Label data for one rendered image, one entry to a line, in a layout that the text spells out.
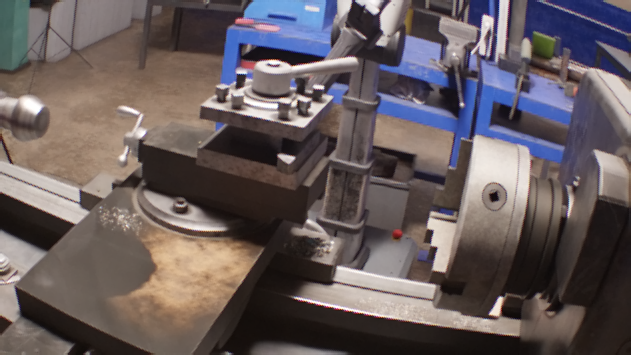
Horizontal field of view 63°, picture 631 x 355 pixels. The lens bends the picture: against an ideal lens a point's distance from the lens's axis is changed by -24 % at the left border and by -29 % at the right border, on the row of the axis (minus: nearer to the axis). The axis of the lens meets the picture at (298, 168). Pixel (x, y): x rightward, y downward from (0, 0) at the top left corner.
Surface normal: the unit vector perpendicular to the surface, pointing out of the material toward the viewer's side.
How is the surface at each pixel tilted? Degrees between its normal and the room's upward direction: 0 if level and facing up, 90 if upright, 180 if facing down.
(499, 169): 25
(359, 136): 90
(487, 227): 62
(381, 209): 90
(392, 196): 90
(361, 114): 90
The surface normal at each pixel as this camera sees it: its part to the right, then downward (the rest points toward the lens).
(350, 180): -0.32, 0.36
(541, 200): -0.01, -0.64
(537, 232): -0.16, -0.18
